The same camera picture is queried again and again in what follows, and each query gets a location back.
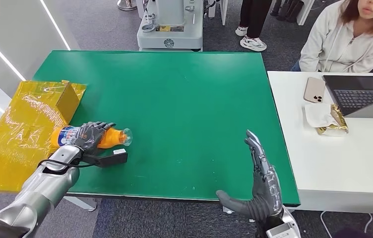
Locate black furniture legs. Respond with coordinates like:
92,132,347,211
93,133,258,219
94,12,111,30
270,0,306,23

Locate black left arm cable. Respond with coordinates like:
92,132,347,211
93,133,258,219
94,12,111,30
37,159,97,170

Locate grey machine base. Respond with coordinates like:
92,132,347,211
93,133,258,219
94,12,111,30
136,0,218,52

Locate white cable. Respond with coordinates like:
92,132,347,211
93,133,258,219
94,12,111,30
319,211,373,238

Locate green table mat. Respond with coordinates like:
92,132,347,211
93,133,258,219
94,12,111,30
32,50,301,207

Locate seated person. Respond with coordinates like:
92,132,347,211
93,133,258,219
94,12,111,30
291,0,373,73

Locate white table leg panel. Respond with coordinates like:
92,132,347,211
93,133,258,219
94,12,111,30
208,0,229,26

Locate standing person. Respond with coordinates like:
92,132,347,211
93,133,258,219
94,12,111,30
235,0,273,52

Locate white paper tissue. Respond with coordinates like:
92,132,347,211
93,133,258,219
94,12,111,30
304,103,338,129

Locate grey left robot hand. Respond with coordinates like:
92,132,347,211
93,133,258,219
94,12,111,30
73,121,117,156

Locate dark grey laptop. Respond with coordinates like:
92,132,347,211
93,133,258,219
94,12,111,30
323,75,373,119

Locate white furniture panel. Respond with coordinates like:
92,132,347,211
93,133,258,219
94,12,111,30
296,0,315,26

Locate gold foil wrapper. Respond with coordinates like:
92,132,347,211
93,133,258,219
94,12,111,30
316,104,349,136

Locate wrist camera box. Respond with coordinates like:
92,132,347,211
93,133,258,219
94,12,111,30
265,223,298,238
83,148,128,168

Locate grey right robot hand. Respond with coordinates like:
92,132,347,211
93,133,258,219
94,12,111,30
216,129,284,222

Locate yellow taped cardboard box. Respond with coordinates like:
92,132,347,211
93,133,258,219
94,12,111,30
0,79,87,194

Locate beige smartphone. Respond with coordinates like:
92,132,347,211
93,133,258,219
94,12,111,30
303,77,326,104

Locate orange detergent bottle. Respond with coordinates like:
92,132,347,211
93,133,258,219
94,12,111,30
50,125,133,150

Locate white desk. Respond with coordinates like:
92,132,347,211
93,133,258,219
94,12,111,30
267,71,373,215

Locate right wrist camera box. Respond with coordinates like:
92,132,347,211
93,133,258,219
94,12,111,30
265,223,298,238

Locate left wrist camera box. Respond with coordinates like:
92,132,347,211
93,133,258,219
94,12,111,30
83,148,128,168

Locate chrome stand base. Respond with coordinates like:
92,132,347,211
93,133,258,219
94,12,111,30
117,0,138,11

